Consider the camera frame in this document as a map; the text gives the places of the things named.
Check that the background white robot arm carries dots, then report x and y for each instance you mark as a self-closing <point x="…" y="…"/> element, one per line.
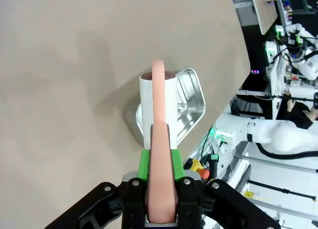
<point x="308" y="67"/>

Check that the pink lint roller white roll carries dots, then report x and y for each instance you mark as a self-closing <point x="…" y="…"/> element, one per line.
<point x="146" y="107"/>

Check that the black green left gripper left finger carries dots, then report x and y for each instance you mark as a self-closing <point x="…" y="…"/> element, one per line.
<point x="131" y="201"/>

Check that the black metal bar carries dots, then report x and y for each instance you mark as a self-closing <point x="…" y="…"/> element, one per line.
<point x="283" y="190"/>

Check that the white machine cabinet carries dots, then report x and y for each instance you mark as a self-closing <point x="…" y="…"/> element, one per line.
<point x="274" y="77"/>

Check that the rectangular stainless steel tin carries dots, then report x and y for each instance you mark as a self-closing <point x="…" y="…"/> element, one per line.
<point x="191" y="97"/>

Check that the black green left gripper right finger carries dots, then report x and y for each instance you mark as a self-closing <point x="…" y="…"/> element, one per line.
<point x="188" y="201"/>

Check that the beige desk top board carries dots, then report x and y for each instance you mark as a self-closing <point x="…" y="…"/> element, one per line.
<point x="263" y="10"/>

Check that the yellow emergency stop button box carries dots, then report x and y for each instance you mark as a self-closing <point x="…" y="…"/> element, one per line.
<point x="195" y="164"/>

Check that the aluminium profile frame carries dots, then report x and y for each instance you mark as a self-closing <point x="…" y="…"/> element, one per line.
<point x="273" y="162"/>

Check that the person in black clothes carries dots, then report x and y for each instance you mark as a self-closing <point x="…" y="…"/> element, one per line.
<point x="298" y="119"/>

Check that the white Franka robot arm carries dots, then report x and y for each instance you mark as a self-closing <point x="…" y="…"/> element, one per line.
<point x="285" y="137"/>

